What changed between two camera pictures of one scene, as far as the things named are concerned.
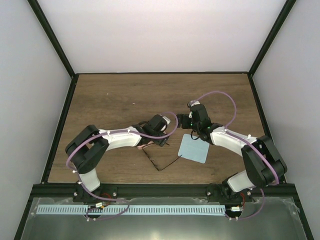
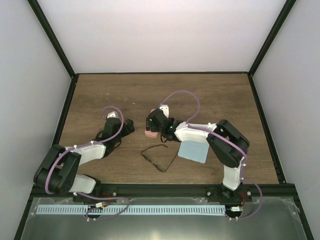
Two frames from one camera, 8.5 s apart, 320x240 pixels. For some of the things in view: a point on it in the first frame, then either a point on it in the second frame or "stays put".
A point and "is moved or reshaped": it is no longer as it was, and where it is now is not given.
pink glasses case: x=140 y=147 is moved or reshaped
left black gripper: x=167 y=137 → x=130 y=126
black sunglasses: x=161 y=142 → x=161 y=156
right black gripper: x=180 y=117 → x=148 y=125
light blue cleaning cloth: x=195 y=149 stays put
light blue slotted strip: x=131 y=210 stays put
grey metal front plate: x=269 y=218 stays put
